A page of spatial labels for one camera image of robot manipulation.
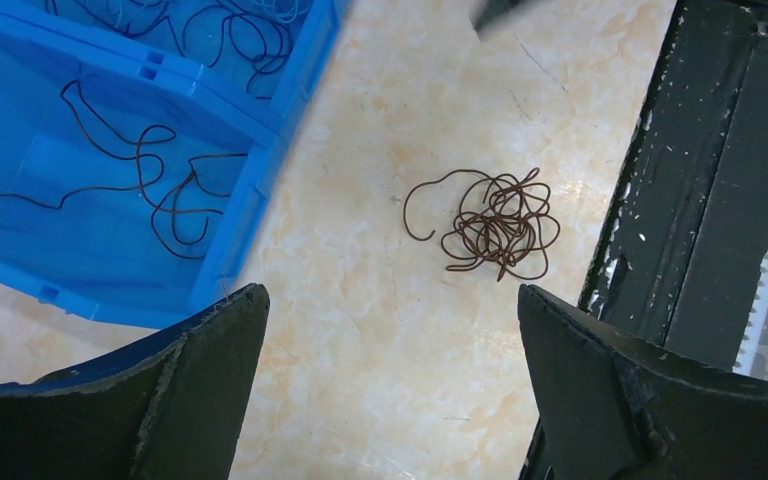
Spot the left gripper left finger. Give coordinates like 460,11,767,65
0,283,270,479

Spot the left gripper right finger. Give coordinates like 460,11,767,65
518,285,768,479

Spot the dark blue thin cable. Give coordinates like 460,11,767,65
39,0,319,101

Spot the dark cable bundle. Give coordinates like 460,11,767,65
402,166,563,284

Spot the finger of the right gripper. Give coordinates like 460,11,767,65
471,0,528,31

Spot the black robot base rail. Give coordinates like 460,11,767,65
578,1,768,370

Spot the blue divided plastic bin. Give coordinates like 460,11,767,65
0,1,349,328

